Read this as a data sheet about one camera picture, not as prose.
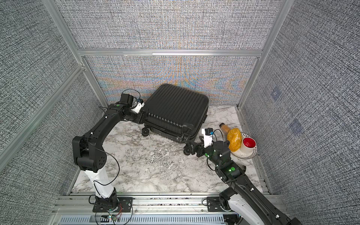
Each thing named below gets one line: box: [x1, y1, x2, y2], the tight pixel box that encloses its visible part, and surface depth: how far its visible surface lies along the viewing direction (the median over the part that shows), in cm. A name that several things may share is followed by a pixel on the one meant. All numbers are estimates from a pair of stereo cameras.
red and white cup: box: [240, 136, 257, 155], surface depth 90 cm
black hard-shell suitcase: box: [141, 83, 210, 143], surface depth 90 cm
